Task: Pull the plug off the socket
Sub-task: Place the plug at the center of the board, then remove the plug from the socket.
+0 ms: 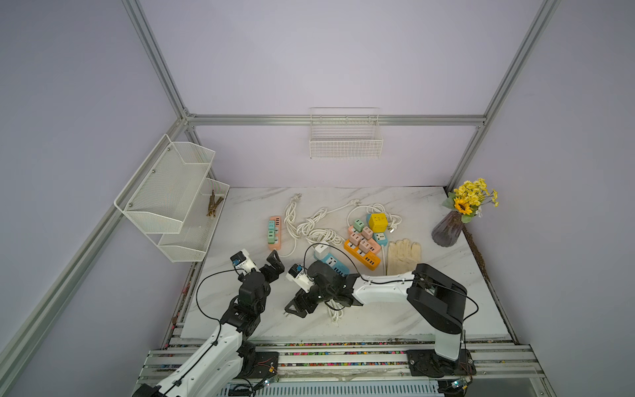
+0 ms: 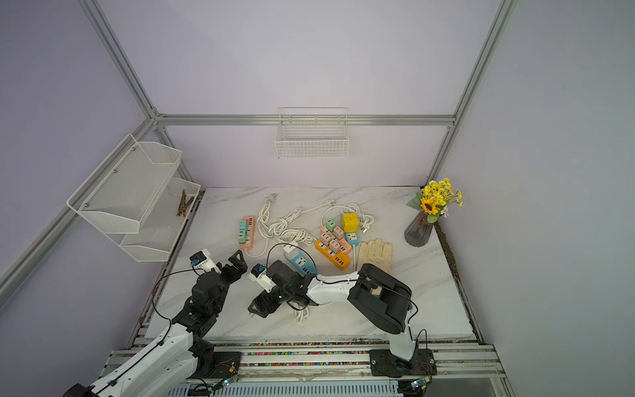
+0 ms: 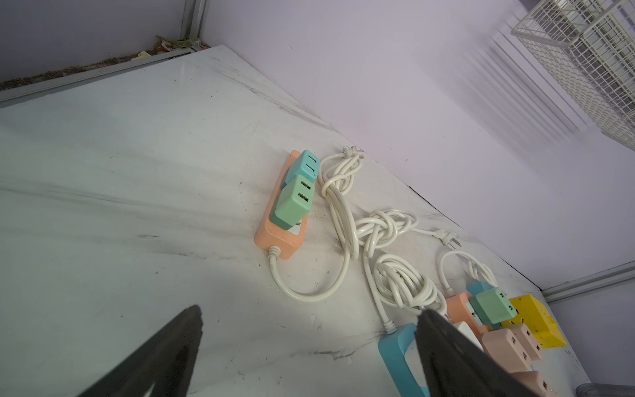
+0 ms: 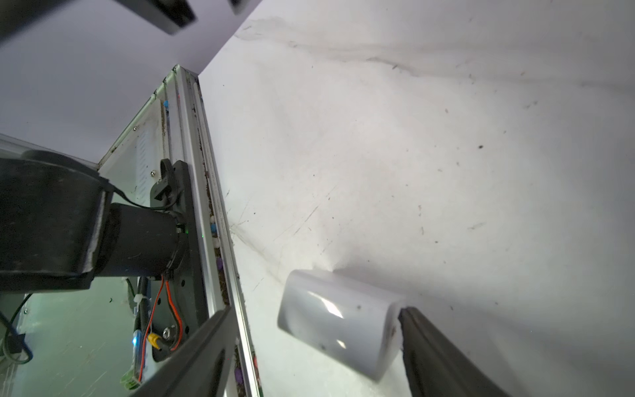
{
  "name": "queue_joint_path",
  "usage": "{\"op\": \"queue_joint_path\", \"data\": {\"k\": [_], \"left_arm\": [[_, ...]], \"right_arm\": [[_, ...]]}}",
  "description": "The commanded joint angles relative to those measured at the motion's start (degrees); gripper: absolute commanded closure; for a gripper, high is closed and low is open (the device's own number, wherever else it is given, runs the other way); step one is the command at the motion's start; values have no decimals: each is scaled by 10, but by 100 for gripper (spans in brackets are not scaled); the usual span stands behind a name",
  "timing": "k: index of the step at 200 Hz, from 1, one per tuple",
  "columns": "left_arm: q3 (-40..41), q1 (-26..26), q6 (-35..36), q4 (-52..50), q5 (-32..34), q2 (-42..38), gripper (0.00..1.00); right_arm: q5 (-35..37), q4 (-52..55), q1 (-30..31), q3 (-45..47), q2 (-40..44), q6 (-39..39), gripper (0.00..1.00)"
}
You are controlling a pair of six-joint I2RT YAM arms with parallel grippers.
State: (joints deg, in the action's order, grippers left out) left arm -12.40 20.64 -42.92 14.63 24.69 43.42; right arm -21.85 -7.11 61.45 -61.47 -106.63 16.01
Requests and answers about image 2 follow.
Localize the blue power strip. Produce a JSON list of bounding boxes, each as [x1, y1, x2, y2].
[[285, 243, 318, 276]]

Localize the orange power strip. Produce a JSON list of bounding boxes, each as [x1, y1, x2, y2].
[[315, 241, 351, 271]]

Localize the pink charger plug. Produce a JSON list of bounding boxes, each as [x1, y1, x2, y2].
[[320, 232, 332, 246], [329, 240, 342, 252]]

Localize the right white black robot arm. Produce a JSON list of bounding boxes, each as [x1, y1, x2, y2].
[[248, 261, 418, 362]]

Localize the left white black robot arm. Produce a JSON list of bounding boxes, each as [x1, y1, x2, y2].
[[64, 250, 247, 396]]

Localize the yellow cube socket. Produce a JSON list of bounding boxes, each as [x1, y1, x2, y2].
[[342, 213, 360, 233]]

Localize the pink power strip right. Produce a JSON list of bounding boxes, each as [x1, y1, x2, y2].
[[321, 225, 353, 255]]

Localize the pink power strip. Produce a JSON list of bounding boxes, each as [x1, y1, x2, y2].
[[237, 216, 256, 251], [321, 225, 353, 255]]

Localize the pink power strip left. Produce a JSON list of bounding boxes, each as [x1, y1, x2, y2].
[[237, 216, 256, 251]]

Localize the brown twigs on shelf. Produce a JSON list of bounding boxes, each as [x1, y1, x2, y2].
[[177, 190, 195, 217]]

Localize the beige work glove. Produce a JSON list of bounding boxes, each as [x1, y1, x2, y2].
[[357, 239, 394, 275]]

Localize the white two-tier mesh shelf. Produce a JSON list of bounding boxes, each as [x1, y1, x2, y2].
[[67, 135, 200, 262]]

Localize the dark purple glass vase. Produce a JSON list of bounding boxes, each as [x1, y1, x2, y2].
[[404, 212, 434, 247]]

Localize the yellow artificial flower bouquet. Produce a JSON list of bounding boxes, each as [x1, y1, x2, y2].
[[406, 178, 464, 224]]

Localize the coiled white cable front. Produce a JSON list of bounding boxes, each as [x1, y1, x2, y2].
[[287, 297, 313, 323]]

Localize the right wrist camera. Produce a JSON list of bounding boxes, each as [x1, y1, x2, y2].
[[249, 264, 276, 293]]

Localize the white tangled cable back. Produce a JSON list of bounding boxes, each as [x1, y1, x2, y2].
[[255, 192, 376, 258]]

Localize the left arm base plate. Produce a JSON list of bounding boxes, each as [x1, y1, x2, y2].
[[167, 352, 242, 380]]

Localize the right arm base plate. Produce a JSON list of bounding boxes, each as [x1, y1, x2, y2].
[[369, 348, 438, 378]]

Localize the white wire wall basket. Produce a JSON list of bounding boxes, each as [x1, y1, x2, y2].
[[275, 107, 349, 160]]

